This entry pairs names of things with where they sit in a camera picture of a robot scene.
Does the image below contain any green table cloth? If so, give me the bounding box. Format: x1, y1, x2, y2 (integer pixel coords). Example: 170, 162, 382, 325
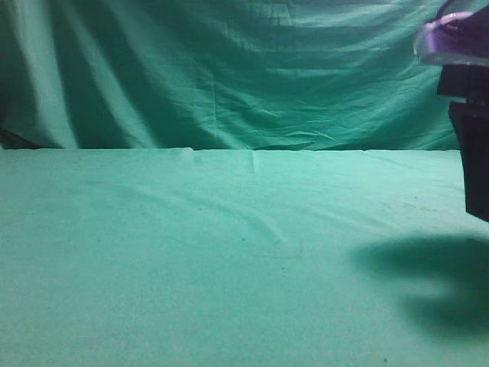
1, 148, 488, 366

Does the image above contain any purple and white robot arm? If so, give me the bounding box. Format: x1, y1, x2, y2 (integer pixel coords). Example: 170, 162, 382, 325
413, 1, 488, 222

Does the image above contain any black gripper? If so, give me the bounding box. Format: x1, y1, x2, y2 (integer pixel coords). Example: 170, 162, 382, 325
437, 65, 488, 222

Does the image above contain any green backdrop curtain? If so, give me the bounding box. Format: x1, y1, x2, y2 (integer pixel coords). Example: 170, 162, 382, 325
1, 1, 457, 151

